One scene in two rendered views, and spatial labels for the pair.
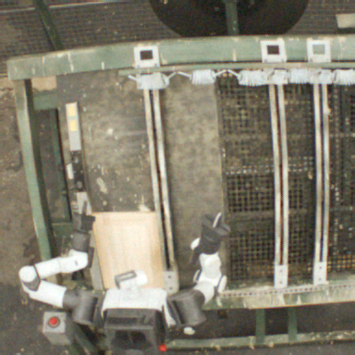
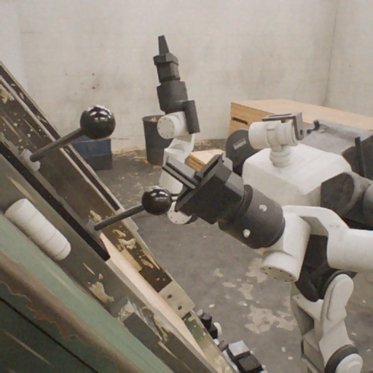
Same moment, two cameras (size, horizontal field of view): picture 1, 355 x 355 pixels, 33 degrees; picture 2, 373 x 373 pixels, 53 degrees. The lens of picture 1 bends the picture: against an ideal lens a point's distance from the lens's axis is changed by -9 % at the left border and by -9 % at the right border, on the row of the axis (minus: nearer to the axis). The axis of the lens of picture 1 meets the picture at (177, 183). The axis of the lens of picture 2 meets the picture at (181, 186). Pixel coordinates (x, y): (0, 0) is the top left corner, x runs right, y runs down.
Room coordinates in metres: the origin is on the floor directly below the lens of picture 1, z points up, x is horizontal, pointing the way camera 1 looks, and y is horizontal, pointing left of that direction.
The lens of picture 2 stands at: (1.95, 0.86, 1.61)
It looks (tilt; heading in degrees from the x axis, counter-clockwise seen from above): 20 degrees down; 235
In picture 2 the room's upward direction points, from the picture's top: straight up
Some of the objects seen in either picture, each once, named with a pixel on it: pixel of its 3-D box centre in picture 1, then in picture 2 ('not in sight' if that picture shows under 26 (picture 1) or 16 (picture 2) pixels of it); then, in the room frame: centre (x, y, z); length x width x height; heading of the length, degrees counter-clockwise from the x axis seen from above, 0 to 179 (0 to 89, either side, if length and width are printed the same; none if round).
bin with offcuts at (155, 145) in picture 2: not in sight; (159, 139); (-0.93, -3.75, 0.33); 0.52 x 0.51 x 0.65; 76
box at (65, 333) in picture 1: (59, 328); not in sight; (1.34, 0.74, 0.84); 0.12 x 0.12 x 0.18; 78
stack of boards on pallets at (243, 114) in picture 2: not in sight; (303, 139); (-2.44, -2.36, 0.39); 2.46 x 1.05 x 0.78; 76
